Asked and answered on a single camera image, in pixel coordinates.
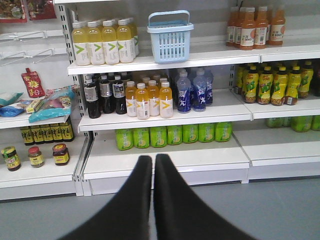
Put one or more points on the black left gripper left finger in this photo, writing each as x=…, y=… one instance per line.
x=126, y=215

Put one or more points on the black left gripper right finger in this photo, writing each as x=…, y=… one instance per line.
x=180, y=214

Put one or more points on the light blue plastic basket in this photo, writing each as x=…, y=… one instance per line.
x=170, y=40

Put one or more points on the green drink bottle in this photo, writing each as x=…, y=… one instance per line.
x=174, y=135
x=223, y=131
x=141, y=137
x=124, y=139
x=206, y=132
x=158, y=136
x=190, y=133

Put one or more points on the chili sauce jar red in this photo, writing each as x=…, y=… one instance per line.
x=60, y=154

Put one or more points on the sauce jar red lid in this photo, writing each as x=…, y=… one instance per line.
x=36, y=157

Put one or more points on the orange vitamin drink bottle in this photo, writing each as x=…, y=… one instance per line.
x=166, y=100
x=142, y=102
x=154, y=98
x=130, y=96

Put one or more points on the dark tea bottle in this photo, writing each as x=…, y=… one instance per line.
x=92, y=99
x=119, y=95
x=106, y=95

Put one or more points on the blue sports drink bottle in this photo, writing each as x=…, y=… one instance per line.
x=199, y=91
x=183, y=93

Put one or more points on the blue snack bag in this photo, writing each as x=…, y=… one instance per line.
x=57, y=103

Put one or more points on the sauce jar green lid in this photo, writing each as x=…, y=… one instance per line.
x=11, y=158

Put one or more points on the yellow lemon tea bottle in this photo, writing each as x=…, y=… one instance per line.
x=279, y=87
x=294, y=81
x=250, y=85
x=264, y=86

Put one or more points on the red sauce pouch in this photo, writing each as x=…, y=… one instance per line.
x=33, y=84

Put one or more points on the pale yellow drink bottle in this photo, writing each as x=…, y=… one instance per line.
x=125, y=42
x=110, y=43
x=80, y=40
x=95, y=45

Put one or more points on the orange C100 juice bottle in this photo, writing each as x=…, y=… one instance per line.
x=248, y=30
x=231, y=26
x=261, y=27
x=277, y=27

